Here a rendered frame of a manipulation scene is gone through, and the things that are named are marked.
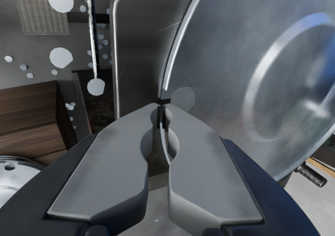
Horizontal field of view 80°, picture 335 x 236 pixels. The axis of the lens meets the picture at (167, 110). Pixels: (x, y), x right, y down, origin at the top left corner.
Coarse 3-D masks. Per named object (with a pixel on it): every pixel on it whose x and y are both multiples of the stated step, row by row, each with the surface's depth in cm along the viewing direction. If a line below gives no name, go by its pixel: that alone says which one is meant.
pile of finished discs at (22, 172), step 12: (0, 156) 52; (12, 156) 54; (0, 168) 52; (12, 168) 54; (24, 168) 54; (36, 168) 56; (0, 180) 53; (12, 180) 55; (24, 180) 56; (0, 192) 54; (12, 192) 56; (0, 204) 56
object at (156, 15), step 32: (128, 0) 10; (160, 0) 11; (128, 32) 11; (160, 32) 12; (128, 64) 12; (160, 64) 13; (128, 96) 13; (160, 96) 14; (160, 128) 15; (160, 160) 17
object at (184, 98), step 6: (180, 90) 14; (186, 90) 14; (192, 90) 15; (174, 96) 14; (180, 96) 14; (186, 96) 15; (192, 96) 15; (174, 102) 14; (180, 102) 15; (186, 102) 15; (192, 102) 15; (180, 108) 15; (186, 108) 15
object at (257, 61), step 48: (192, 0) 11; (240, 0) 13; (288, 0) 15; (192, 48) 13; (240, 48) 15; (288, 48) 16; (240, 96) 17; (288, 96) 19; (240, 144) 21; (288, 144) 25
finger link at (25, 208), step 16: (80, 144) 8; (64, 160) 8; (80, 160) 8; (48, 176) 7; (64, 176) 7; (16, 192) 6; (32, 192) 6; (48, 192) 6; (0, 208) 6; (16, 208) 6; (32, 208) 6; (48, 208) 6; (0, 224) 5; (16, 224) 5; (32, 224) 5; (48, 224) 5; (64, 224) 5; (80, 224) 6
